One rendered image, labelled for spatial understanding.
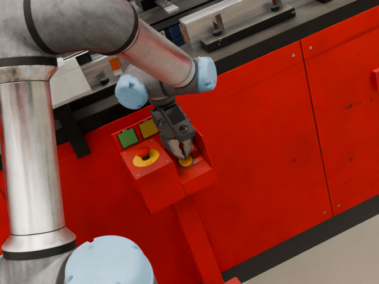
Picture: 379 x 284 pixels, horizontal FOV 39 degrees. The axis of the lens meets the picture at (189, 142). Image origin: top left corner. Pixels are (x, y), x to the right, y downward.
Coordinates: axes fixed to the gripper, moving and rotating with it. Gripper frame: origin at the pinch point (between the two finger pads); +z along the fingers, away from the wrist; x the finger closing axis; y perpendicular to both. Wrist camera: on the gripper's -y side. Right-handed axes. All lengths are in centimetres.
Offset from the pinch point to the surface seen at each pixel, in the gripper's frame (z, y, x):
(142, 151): -7.7, 0.2, 9.9
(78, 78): -25.4, 17.1, 16.5
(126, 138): -7.2, 9.4, 11.7
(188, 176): 2.3, -4.7, 1.8
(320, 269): 73, 0, -34
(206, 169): 2.2, -5.9, -3.2
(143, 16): -18, 56, -14
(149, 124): -8.2, 9.5, 4.4
